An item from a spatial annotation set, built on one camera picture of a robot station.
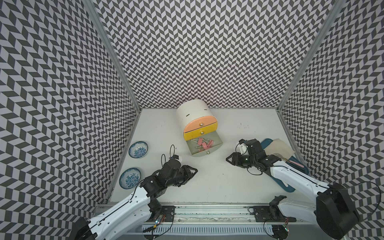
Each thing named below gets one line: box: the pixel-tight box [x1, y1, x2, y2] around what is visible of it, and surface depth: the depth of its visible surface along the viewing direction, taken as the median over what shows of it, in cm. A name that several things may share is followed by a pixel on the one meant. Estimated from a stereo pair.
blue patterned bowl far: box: [128, 141, 149, 159], surface depth 96 cm
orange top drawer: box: [184, 115, 217, 133], surface depth 82 cm
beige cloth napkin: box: [264, 138, 295, 160], surface depth 98 cm
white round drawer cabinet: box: [176, 99, 218, 141], surface depth 85 cm
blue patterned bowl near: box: [119, 167, 142, 190], surface depth 84 cm
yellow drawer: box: [184, 121, 218, 141], surface depth 85 cm
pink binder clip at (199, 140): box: [192, 137, 205, 146], surface depth 98 cm
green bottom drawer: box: [186, 130, 224, 157], surface depth 93 cm
